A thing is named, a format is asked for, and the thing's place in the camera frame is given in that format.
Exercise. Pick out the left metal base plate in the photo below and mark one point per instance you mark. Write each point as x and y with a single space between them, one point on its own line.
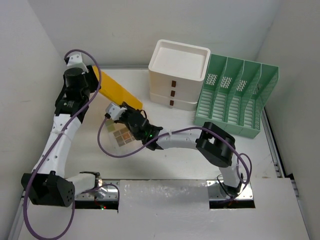
106 192

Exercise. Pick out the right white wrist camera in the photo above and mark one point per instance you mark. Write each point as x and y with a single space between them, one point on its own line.
114 111

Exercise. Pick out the white three-drawer storage box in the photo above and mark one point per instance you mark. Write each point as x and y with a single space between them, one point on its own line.
176 74

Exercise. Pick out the orange plastic folder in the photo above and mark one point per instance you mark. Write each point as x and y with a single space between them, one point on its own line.
116 93

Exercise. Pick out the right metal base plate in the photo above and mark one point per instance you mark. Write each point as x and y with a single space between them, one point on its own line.
216 192

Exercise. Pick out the white foam front panel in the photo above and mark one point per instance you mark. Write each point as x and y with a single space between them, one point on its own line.
178 210

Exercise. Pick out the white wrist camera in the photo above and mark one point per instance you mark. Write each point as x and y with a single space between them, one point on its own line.
114 111
75 60

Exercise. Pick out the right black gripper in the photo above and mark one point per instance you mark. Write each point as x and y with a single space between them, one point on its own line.
130 109

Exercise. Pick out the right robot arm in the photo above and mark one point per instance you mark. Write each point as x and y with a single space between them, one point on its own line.
216 145

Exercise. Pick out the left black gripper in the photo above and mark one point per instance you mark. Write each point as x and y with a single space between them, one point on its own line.
89 77

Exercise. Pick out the green plastic file organizer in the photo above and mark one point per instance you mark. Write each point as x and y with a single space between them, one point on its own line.
234 94

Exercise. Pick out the metal base plate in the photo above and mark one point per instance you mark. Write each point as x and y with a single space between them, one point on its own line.
106 192
216 192

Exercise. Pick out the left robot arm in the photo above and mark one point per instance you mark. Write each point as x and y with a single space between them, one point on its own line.
46 184

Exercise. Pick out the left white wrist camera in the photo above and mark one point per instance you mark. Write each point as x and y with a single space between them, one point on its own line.
75 60

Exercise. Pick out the clear sleeve with documents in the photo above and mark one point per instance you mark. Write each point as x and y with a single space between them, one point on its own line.
117 139

